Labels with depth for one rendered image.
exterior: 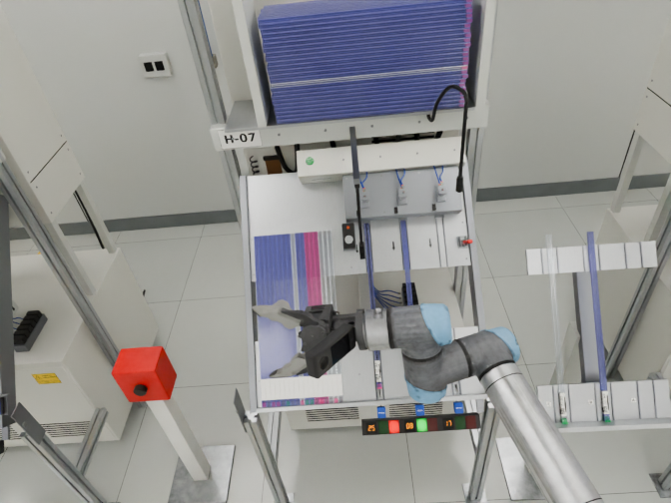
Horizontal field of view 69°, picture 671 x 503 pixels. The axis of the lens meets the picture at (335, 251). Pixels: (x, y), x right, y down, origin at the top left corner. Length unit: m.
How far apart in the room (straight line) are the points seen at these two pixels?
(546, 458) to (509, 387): 0.12
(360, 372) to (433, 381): 0.56
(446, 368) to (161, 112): 2.57
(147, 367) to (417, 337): 1.00
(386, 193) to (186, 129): 1.95
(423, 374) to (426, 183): 0.70
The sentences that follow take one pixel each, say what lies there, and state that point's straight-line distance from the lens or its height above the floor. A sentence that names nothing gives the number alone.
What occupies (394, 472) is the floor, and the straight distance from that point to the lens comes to 2.18.
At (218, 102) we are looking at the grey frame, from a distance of 1.45.
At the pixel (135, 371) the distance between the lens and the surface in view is 1.67.
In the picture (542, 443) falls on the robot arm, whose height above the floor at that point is 1.20.
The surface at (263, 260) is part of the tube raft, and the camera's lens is 1.50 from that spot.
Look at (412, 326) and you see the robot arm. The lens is 0.87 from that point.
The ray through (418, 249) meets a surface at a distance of 1.49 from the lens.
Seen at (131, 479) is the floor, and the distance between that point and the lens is 2.42.
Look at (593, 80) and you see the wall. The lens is 3.32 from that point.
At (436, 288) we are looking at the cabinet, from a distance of 1.92.
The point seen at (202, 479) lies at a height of 0.02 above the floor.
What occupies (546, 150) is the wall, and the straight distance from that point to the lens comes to 3.42.
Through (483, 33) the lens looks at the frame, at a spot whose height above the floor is 1.58.
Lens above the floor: 1.97
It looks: 40 degrees down
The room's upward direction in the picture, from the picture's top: 7 degrees counter-clockwise
